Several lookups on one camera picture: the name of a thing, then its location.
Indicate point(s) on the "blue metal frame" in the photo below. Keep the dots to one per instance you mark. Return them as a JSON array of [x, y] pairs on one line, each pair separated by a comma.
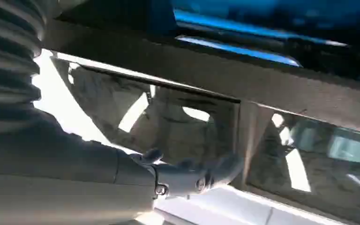
[[245, 28]]

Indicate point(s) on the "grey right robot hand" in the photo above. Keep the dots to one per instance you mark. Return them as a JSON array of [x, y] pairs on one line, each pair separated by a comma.
[[43, 174]]

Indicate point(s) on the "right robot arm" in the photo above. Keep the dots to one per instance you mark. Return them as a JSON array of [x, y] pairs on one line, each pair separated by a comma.
[[9, 46]]

